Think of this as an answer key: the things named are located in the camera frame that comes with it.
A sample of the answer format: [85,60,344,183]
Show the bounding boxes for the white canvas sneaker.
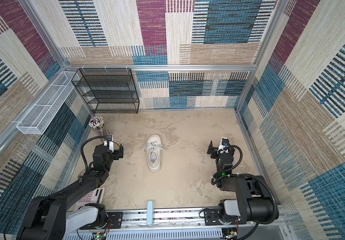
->
[147,135,162,172]

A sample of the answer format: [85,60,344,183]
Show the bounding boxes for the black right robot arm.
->
[204,138,279,225]

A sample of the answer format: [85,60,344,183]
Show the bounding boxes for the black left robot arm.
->
[17,144,124,240]

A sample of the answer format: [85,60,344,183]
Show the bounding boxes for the clear tube of coloured pencils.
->
[89,116,109,137]

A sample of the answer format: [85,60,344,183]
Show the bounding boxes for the pink white flat device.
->
[73,187,105,211]

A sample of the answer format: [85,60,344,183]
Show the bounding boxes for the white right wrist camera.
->
[217,138,230,154]

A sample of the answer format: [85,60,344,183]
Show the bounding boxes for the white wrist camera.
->
[104,135,114,152]
[217,138,230,154]

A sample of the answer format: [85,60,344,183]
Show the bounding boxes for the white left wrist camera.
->
[104,135,114,152]

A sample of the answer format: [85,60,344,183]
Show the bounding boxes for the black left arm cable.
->
[80,135,113,172]

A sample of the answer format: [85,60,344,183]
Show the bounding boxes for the black wire mesh shelf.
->
[71,68,140,114]

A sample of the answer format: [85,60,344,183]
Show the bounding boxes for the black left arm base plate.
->
[80,212,124,231]

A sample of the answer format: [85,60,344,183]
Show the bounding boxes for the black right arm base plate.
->
[199,208,248,226]

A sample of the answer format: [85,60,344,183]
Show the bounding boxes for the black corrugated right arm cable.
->
[210,144,279,225]

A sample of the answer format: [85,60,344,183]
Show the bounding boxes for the light blue handle bar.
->
[146,201,154,227]

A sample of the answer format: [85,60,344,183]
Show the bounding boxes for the white wire mesh basket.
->
[17,71,76,135]

